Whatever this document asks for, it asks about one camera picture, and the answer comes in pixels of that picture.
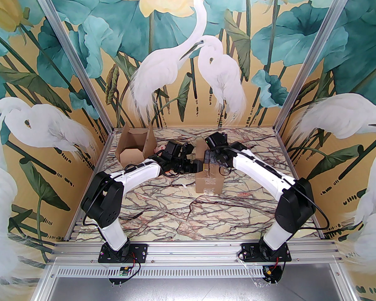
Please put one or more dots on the aluminium table edge strip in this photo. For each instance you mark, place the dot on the aluminium table edge strip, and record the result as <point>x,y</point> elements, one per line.
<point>292,168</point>
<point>103,151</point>

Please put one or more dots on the long brown cardboard box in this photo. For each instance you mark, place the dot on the long brown cardboard box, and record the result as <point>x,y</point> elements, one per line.
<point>208,183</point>

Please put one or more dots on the small brown cardboard box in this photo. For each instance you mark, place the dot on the small brown cardboard box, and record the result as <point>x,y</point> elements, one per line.
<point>131,158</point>

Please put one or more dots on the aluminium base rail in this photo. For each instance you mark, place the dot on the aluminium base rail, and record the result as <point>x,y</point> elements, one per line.
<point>191,252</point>

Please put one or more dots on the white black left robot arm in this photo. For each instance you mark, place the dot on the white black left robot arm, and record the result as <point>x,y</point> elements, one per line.
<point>138,172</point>

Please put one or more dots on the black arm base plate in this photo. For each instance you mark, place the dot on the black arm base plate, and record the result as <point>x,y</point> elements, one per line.
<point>141,250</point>
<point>249,251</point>

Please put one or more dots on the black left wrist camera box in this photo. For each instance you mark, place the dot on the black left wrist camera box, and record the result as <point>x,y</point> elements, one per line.
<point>174,149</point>

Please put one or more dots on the yellow power connector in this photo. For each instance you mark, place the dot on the yellow power connector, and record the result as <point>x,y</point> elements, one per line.
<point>269,272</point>

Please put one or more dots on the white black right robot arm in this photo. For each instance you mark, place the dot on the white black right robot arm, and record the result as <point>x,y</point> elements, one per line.
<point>263,171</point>

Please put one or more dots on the small green circuit board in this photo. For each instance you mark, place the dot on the small green circuit board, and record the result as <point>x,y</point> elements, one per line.
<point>123,271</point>

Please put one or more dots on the perforated metal strip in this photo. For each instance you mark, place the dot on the perforated metal strip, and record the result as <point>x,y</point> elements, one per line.
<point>191,272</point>

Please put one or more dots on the plush doll striped shirt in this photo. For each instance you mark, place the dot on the plush doll striped shirt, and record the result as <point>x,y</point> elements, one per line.
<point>159,149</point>

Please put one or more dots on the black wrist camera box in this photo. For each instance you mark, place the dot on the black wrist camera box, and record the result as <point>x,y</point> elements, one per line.
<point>174,149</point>
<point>216,139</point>

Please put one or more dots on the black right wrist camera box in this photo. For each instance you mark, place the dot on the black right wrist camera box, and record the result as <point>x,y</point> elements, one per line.
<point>216,139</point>

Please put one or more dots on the aluminium frame post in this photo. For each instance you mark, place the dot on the aluminium frame post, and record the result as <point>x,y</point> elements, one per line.
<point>310,55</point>
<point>82,71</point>

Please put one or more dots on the grey metal sheet panel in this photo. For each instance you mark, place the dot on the grey metal sheet panel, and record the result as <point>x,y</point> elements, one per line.
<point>191,290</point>

